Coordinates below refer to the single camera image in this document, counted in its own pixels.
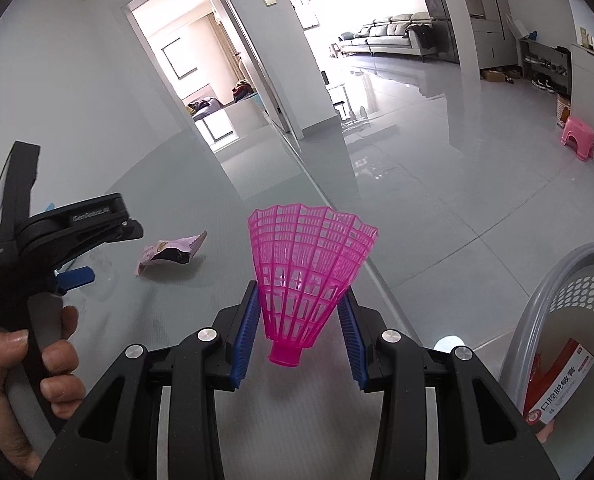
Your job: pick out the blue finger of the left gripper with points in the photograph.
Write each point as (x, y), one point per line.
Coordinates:
(73, 279)

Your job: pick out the white medicine box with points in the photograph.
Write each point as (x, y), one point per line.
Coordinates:
(549, 390)

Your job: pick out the pink snack wrapper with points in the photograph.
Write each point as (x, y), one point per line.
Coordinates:
(179, 251)

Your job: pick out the cardboard box on floor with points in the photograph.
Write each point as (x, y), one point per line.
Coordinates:
(493, 75)

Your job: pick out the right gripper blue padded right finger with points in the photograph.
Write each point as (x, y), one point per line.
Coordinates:
(355, 347)

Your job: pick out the pink plastic stool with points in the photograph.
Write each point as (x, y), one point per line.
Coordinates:
(580, 136)

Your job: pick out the shoe rack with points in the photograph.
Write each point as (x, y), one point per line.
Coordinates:
(550, 66)

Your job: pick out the grey perforated trash basket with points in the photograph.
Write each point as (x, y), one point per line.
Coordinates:
(561, 307)

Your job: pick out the grey sofa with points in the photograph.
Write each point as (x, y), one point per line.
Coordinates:
(402, 34)

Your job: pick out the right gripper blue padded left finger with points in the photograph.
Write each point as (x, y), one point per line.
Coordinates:
(243, 333)

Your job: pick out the pink plastic shuttlecock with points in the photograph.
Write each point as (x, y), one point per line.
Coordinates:
(305, 259)

